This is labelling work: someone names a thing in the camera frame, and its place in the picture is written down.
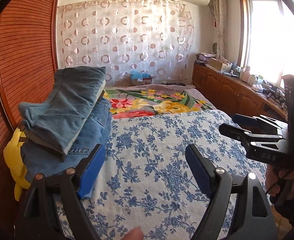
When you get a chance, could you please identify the teal blue shorts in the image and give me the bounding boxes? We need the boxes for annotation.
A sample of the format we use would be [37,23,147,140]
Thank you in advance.
[18,65,107,162]

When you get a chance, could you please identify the person's right hand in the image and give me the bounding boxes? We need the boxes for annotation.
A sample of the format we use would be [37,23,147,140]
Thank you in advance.
[265,164,294,200]

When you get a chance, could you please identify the person's left hand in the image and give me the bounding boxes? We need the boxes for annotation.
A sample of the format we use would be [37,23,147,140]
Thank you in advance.
[122,227,144,240]

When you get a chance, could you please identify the long wooden sideboard cabinet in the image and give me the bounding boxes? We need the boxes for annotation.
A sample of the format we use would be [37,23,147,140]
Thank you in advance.
[192,63,288,121]

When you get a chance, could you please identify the white plastic bottle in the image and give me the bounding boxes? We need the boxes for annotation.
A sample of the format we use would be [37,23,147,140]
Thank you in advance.
[240,66,250,83]

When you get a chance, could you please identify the folded blue denim jeans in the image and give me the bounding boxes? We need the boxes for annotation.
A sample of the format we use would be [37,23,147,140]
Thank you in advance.
[21,97,113,183]

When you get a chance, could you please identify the open cardboard box on cabinet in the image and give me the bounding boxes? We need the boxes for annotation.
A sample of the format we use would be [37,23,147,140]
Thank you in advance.
[208,58,231,73]

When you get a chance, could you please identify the blue floral white bedspread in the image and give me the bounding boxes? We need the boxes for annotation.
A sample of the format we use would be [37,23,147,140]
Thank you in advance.
[54,109,271,240]

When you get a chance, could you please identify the cardboard box with blue cloth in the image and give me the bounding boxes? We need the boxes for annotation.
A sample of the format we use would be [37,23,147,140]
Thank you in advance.
[130,70,152,86]

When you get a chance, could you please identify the colourful flower blanket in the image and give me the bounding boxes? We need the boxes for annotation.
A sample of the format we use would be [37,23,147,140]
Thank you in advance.
[104,85,216,119]

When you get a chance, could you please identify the sheer curtain with pink circles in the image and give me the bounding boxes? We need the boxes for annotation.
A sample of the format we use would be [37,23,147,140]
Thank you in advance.
[57,0,194,86]

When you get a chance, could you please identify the tied beige window curtain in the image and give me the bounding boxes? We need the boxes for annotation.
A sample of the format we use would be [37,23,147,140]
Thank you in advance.
[213,0,227,58]

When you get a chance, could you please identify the brown louvred wooden wardrobe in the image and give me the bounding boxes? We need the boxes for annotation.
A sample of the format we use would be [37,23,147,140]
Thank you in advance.
[0,0,58,239]

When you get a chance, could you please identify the window with wooden frame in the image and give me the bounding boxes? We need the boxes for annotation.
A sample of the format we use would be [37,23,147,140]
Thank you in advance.
[240,0,294,83]

